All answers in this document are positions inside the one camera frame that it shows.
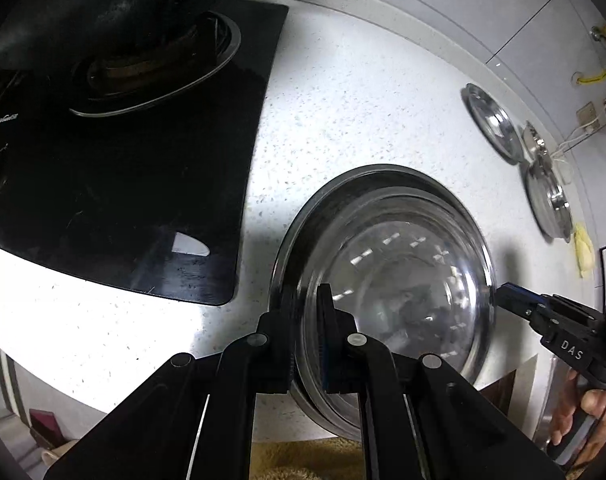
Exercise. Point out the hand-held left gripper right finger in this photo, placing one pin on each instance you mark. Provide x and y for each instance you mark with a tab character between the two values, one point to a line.
334	320

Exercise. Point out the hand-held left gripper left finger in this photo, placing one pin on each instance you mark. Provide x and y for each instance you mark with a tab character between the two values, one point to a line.
275	355

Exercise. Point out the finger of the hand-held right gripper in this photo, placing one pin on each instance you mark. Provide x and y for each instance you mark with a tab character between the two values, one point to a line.
518	297

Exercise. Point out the steel bowl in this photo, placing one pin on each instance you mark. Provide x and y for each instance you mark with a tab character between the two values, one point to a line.
550	200

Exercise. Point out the large dark-rimmed steel plate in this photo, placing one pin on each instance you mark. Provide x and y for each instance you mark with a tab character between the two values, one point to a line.
303	220

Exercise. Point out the small steel dish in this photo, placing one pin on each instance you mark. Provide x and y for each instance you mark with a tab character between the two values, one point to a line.
533	142

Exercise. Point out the shallow steel plate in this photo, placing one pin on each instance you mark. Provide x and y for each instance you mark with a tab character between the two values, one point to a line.
493	125

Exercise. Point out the yellow cloth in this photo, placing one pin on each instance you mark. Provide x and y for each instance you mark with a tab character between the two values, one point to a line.
584	255

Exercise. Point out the beige floor mat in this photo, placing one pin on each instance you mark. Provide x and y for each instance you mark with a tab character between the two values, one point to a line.
303	460

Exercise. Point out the black glass gas stove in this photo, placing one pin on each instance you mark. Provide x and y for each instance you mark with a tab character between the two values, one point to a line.
133	185

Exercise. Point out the steel wok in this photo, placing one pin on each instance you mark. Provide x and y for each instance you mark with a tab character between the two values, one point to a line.
108	0

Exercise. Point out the beige wall socket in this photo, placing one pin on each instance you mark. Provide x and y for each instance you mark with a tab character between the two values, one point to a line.
588	117

